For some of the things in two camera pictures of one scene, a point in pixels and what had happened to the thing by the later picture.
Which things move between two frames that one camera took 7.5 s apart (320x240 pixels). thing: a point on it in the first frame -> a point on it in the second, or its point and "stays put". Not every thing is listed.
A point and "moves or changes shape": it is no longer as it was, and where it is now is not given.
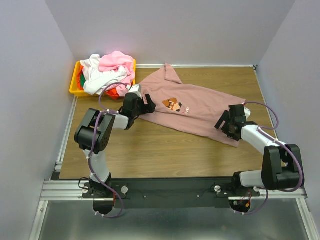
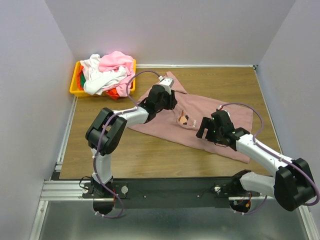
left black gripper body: x=143 y=104 -> x=169 y=99
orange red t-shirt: x=112 y=93 stays put
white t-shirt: x=95 y=79 stays put
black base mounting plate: x=166 y=193 stays put
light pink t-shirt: x=114 y=60 stays put
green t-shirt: x=82 y=79 stays put
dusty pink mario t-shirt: x=192 y=109 moves or changes shape
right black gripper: x=227 y=124 -> x=208 y=128
